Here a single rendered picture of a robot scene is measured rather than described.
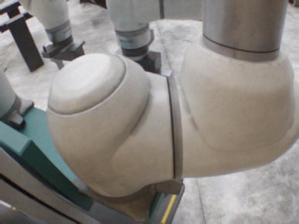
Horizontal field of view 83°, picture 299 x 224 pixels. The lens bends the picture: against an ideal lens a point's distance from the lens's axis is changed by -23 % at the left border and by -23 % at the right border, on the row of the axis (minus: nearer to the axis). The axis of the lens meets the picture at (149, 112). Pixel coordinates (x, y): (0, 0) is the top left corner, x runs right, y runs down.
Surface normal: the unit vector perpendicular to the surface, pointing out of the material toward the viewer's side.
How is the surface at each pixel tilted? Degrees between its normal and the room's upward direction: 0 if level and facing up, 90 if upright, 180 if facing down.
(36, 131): 0
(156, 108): 22
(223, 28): 83
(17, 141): 0
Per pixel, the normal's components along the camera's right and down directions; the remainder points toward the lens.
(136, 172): 0.07, 0.69
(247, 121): -0.13, 0.57
